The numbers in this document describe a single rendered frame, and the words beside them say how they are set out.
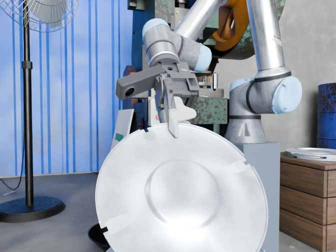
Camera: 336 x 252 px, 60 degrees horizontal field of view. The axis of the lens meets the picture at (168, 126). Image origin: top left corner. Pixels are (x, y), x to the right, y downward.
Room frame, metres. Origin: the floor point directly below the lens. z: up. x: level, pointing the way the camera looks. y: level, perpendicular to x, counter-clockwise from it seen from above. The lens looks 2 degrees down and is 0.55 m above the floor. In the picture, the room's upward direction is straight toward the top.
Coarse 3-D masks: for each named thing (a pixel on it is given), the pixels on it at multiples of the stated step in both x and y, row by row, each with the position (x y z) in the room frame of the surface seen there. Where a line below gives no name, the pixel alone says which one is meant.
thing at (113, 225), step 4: (108, 220) 0.43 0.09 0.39; (112, 220) 0.44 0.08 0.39; (116, 220) 0.44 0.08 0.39; (108, 224) 0.43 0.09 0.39; (112, 224) 0.43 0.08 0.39; (116, 224) 0.43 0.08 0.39; (120, 224) 0.43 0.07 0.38; (108, 228) 0.43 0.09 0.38; (112, 228) 0.43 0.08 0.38; (116, 228) 0.43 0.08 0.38; (112, 232) 0.42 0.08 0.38
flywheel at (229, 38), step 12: (228, 0) 1.89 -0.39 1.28; (240, 0) 1.82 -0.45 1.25; (240, 12) 1.82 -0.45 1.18; (228, 24) 1.99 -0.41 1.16; (240, 24) 1.82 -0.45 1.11; (216, 36) 2.08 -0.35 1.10; (228, 36) 1.96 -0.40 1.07; (240, 36) 1.76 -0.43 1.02; (216, 48) 2.05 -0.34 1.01; (228, 48) 1.89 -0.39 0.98
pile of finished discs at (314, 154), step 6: (288, 150) 1.46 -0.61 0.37; (294, 150) 1.46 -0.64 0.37; (300, 150) 1.46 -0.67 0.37; (306, 150) 1.42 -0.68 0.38; (312, 150) 1.41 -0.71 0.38; (318, 150) 1.41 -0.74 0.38; (324, 150) 1.41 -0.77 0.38; (330, 150) 1.46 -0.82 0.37; (294, 156) 1.37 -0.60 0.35; (300, 156) 1.31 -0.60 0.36; (306, 156) 1.29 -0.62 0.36; (312, 156) 1.28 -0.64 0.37; (318, 156) 1.27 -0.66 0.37; (324, 156) 1.26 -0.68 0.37; (330, 156) 1.25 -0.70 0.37
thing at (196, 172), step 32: (160, 128) 0.56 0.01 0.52; (192, 128) 0.58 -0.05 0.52; (128, 160) 0.51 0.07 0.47; (160, 160) 0.52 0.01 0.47; (192, 160) 0.53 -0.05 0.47; (224, 160) 0.54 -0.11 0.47; (96, 192) 0.46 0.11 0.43; (128, 192) 0.47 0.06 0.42; (160, 192) 0.47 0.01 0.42; (192, 192) 0.48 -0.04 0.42; (224, 192) 0.50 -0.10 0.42; (256, 192) 0.51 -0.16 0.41; (128, 224) 0.44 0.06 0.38; (160, 224) 0.44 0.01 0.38; (192, 224) 0.45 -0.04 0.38; (224, 224) 0.46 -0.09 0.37; (256, 224) 0.47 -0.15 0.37
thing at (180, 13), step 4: (176, 8) 1.70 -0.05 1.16; (180, 8) 1.71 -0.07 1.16; (184, 8) 1.72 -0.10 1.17; (176, 12) 1.70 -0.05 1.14; (180, 12) 1.71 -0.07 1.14; (184, 12) 1.72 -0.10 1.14; (176, 16) 1.70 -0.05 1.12; (180, 16) 1.71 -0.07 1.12; (176, 20) 1.70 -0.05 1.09; (180, 20) 1.71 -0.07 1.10; (176, 24) 1.70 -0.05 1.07
